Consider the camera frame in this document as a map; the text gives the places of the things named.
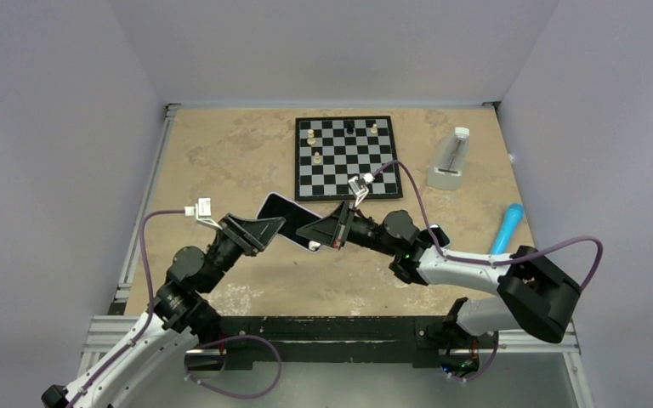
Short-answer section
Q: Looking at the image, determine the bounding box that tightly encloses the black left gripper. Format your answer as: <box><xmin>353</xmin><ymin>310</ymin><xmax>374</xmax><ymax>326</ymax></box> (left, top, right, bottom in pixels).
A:
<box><xmin>200</xmin><ymin>212</ymin><xmax>284</xmax><ymax>292</ymax></box>

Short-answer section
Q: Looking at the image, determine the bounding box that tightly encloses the lilac phone case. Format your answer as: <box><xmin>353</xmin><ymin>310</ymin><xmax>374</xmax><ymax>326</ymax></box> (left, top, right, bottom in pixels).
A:
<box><xmin>256</xmin><ymin>191</ymin><xmax>326</xmax><ymax>254</ymax></box>

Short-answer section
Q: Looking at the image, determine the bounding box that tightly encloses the phone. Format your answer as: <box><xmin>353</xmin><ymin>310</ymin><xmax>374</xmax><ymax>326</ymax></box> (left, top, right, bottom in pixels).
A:
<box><xmin>418</xmin><ymin>224</ymin><xmax>451</xmax><ymax>248</ymax></box>

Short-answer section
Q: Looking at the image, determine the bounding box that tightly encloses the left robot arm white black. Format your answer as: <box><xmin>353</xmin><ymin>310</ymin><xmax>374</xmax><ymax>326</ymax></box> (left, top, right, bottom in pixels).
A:
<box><xmin>41</xmin><ymin>207</ymin><xmax>286</xmax><ymax>407</ymax></box>

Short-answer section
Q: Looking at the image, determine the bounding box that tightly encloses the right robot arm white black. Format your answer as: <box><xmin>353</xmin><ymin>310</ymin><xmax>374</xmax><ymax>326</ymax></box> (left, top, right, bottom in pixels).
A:
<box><xmin>321</xmin><ymin>202</ymin><xmax>582</xmax><ymax>346</ymax></box>

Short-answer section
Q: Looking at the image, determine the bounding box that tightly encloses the black and silver chessboard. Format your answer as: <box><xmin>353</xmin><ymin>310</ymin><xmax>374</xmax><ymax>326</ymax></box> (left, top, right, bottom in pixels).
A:
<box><xmin>294</xmin><ymin>116</ymin><xmax>397</xmax><ymax>202</ymax></box>

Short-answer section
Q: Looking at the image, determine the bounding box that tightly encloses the white translucent metronome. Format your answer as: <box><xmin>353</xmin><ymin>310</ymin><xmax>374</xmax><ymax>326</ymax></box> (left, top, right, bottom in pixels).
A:
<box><xmin>427</xmin><ymin>127</ymin><xmax>470</xmax><ymax>190</ymax></box>

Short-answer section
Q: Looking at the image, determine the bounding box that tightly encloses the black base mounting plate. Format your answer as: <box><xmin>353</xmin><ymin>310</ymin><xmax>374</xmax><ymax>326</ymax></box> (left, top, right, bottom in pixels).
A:
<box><xmin>185</xmin><ymin>315</ymin><xmax>497</xmax><ymax>373</ymax></box>

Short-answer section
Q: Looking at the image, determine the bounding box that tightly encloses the blue cylindrical flashlight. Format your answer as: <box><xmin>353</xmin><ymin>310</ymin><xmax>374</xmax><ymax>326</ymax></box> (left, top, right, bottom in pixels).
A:
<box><xmin>490</xmin><ymin>203</ymin><xmax>525</xmax><ymax>255</ymax></box>

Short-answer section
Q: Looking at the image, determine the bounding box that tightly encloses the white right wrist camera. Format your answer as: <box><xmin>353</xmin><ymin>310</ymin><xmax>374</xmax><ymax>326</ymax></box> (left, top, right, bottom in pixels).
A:
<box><xmin>348</xmin><ymin>173</ymin><xmax>374</xmax><ymax>209</ymax></box>

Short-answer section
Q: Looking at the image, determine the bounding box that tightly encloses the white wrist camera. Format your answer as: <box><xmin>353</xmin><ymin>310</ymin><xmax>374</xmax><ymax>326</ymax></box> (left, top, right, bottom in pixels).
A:
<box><xmin>348</xmin><ymin>173</ymin><xmax>374</xmax><ymax>209</ymax></box>
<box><xmin>184</xmin><ymin>197</ymin><xmax>222</xmax><ymax>230</ymax></box>

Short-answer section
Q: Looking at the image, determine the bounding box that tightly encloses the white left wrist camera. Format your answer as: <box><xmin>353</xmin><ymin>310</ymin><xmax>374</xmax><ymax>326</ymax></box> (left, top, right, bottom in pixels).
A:
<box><xmin>184</xmin><ymin>197</ymin><xmax>222</xmax><ymax>230</ymax></box>

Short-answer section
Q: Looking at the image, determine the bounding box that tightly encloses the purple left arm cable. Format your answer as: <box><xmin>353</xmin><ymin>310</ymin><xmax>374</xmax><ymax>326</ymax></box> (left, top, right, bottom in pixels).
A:
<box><xmin>64</xmin><ymin>209</ymin><xmax>188</xmax><ymax>408</ymax></box>

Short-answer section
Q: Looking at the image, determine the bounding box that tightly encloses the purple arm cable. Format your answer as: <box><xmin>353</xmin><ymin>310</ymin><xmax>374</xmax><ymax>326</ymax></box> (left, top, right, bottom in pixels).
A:
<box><xmin>64</xmin><ymin>209</ymin><xmax>188</xmax><ymax>408</ymax></box>
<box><xmin>368</xmin><ymin>160</ymin><xmax>605</xmax><ymax>292</ymax></box>

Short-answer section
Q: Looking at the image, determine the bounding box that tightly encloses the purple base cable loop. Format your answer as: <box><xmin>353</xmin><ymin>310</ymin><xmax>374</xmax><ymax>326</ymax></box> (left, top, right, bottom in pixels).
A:
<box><xmin>184</xmin><ymin>335</ymin><xmax>283</xmax><ymax>401</ymax></box>

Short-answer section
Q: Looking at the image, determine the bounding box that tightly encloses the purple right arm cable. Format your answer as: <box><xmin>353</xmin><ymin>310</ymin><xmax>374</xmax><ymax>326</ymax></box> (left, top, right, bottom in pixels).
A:
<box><xmin>368</xmin><ymin>160</ymin><xmax>605</xmax><ymax>292</ymax></box>

